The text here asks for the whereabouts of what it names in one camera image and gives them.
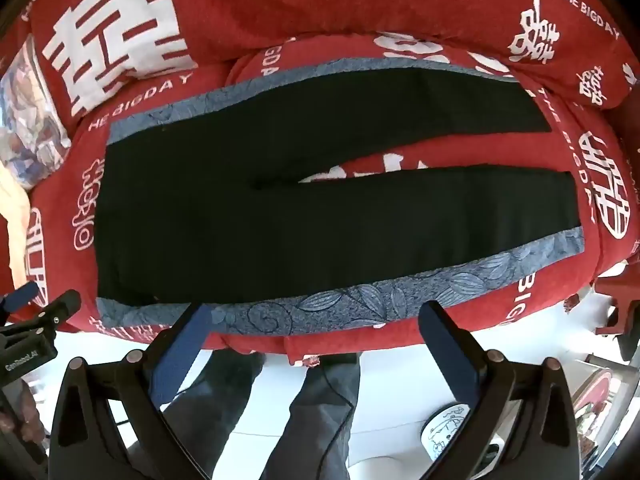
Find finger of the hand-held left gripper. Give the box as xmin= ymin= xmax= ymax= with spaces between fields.
xmin=0 ymin=281 xmax=47 ymax=316
xmin=29 ymin=289 xmax=82 ymax=332

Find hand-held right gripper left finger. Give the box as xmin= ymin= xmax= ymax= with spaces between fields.
xmin=47 ymin=304 xmax=216 ymax=480

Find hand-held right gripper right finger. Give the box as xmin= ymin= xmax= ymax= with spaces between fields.
xmin=419 ymin=301 xmax=593 ymax=480

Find black pants with blue stripe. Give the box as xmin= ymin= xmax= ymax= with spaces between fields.
xmin=95 ymin=57 xmax=586 ymax=337

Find white cartoon print slipper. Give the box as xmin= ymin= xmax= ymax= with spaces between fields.
xmin=420 ymin=402 xmax=474 ymax=462

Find red printed bed sheet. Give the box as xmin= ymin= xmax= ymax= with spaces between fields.
xmin=0 ymin=30 xmax=640 ymax=368

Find peach cloth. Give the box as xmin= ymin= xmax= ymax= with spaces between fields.
xmin=0 ymin=160 xmax=32 ymax=273

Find person's right leg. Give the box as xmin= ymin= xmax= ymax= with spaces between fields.
xmin=265 ymin=352 xmax=362 ymax=480

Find picture print pillow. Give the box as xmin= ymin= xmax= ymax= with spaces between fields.
xmin=0 ymin=35 xmax=72 ymax=192

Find red stool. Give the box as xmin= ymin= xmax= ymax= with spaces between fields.
xmin=592 ymin=260 xmax=640 ymax=362

